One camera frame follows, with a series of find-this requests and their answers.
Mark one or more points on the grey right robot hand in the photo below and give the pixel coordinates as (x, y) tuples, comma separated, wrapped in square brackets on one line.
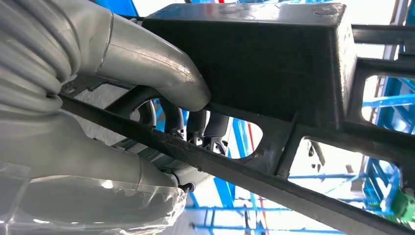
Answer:
[(81, 152)]

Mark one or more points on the blue metal shelf rack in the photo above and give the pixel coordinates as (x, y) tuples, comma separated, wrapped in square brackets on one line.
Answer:
[(223, 193), (389, 102)]

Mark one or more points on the green plastic crate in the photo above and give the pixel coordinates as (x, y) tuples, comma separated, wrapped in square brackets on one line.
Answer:
[(403, 207)]

